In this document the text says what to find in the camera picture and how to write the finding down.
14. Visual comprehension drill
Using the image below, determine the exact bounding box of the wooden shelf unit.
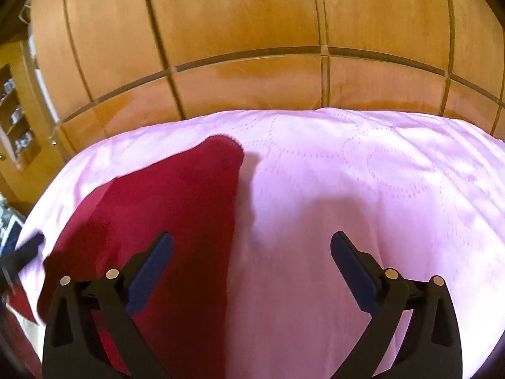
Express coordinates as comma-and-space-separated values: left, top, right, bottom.
1, 40, 65, 214

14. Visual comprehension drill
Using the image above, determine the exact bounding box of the pink dotted bedspread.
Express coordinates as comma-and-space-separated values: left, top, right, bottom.
20, 109, 504, 378

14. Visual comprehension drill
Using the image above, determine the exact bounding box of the red cloth at bedside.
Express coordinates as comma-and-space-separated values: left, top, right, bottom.
1, 282, 44, 378

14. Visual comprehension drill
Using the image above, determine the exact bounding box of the dark red small shirt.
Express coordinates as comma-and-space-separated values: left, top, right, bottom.
37, 135, 244, 378

